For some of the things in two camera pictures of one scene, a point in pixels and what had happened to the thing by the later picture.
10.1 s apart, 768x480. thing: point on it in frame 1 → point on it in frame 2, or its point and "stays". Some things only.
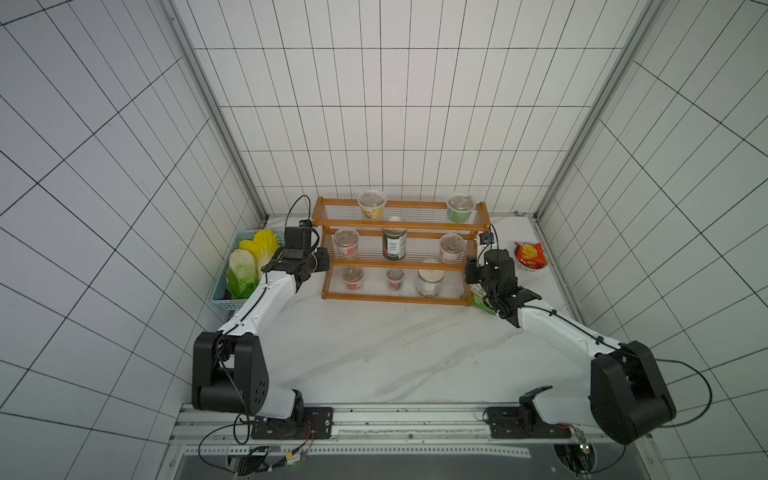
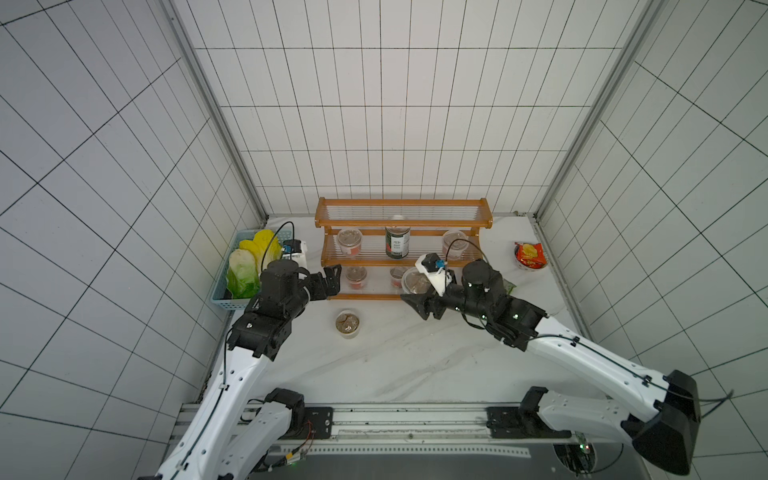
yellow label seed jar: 372,203 → 347,323
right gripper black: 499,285 → 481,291
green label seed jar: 460,207 → 414,282
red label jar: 347,241 stays
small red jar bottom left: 352,275 stays
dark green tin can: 394,243 stays
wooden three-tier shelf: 399,252 stays
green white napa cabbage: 242,277 stays
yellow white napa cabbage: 262,248 stays
